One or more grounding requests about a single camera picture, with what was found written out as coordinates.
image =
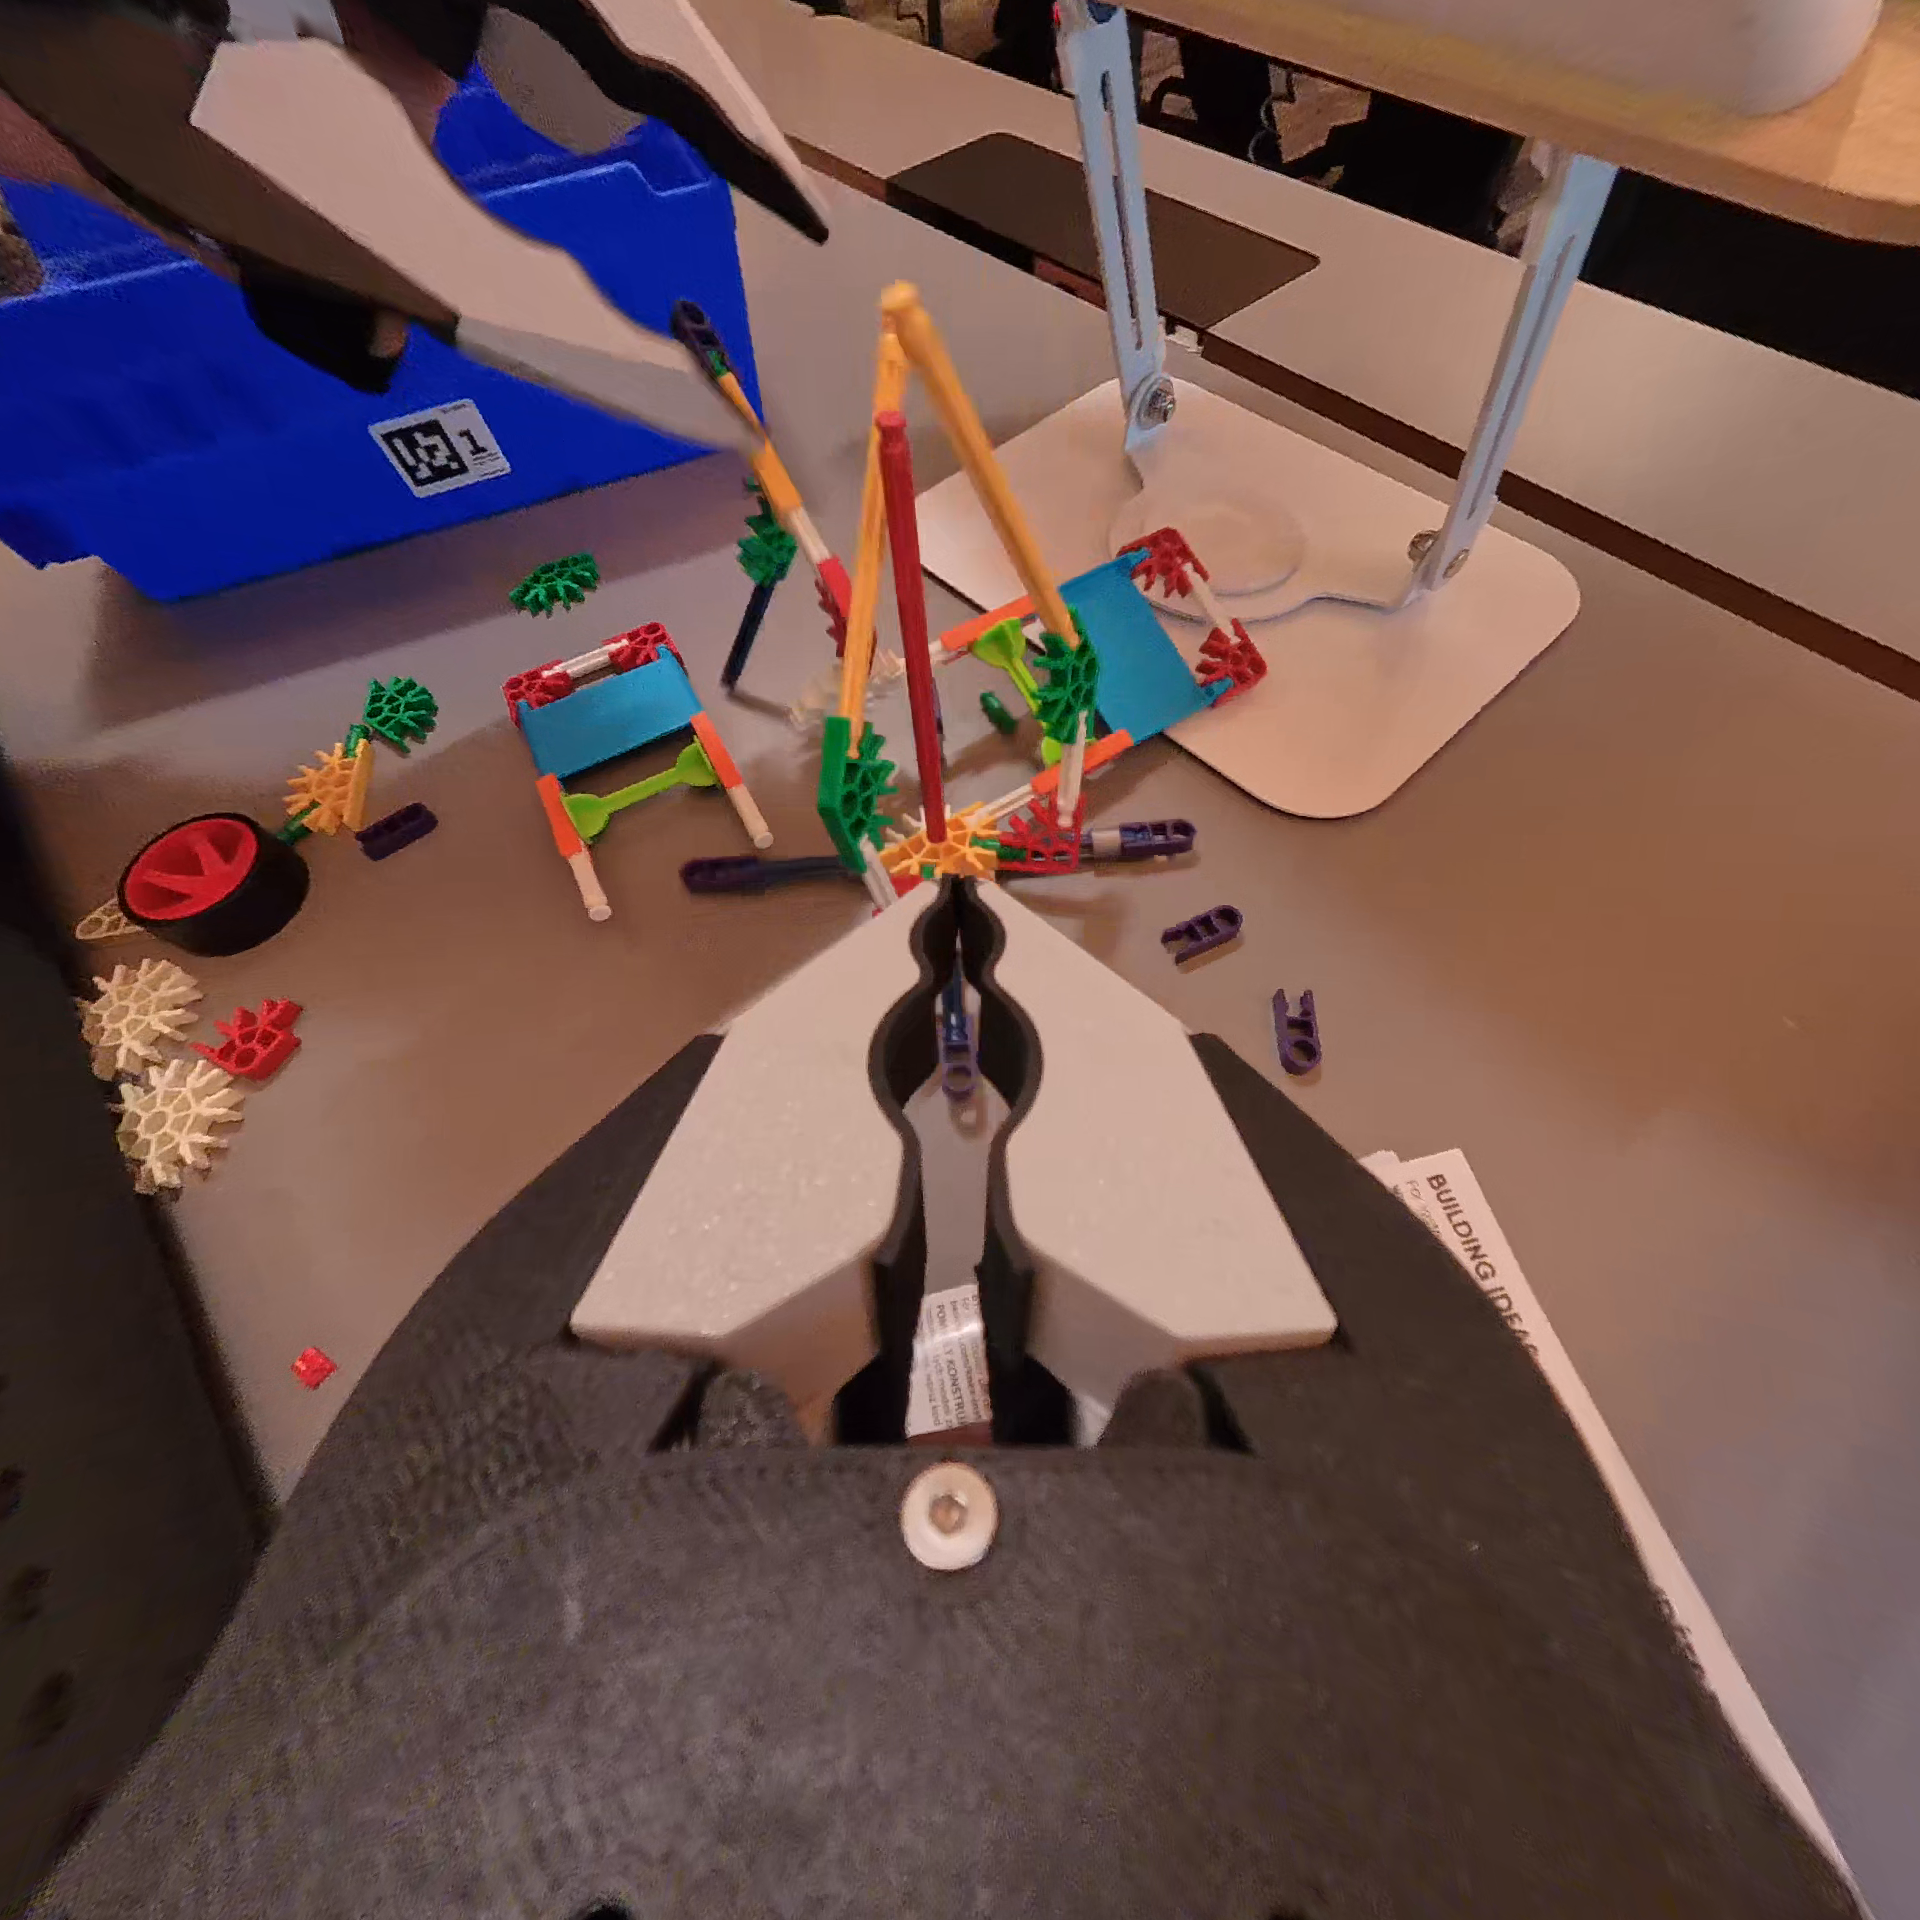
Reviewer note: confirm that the small red toy piece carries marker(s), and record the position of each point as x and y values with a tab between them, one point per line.
312	1365

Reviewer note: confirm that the green toy connector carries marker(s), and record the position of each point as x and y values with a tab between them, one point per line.
556	583
396	711

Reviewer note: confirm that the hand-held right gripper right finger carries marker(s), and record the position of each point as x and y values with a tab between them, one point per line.
1170	1185

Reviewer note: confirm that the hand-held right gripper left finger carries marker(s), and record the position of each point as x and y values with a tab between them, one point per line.
749	1185

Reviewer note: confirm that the white document stand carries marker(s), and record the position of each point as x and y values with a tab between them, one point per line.
1425	660

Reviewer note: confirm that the red wheel black tyre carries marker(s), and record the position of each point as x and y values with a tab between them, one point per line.
209	886

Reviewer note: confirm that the yellow toy connector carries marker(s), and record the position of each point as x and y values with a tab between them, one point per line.
332	787

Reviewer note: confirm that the white building ideas booklet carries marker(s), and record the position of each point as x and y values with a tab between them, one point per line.
1517	1321

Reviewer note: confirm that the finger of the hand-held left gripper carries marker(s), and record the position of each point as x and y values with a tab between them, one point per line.
378	194
667	34

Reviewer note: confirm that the white toy rod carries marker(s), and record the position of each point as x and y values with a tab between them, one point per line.
749	817
588	886

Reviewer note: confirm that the grey toy connector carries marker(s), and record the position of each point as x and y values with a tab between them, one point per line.
105	918

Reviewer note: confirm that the blue plastic bin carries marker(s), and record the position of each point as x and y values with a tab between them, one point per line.
228	450

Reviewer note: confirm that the red toy connector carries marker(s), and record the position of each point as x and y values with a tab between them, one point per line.
255	1039

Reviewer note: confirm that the white snowflake toy connector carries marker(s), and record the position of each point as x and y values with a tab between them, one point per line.
177	1122
139	1016

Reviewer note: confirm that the blue panel toy seat assembly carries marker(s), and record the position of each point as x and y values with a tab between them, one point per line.
608	716

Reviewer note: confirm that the colourful toy wheel model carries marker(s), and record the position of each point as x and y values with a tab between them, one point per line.
911	599

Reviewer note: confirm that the purple toy connector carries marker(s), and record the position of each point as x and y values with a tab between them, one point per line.
396	829
1297	1031
1200	930

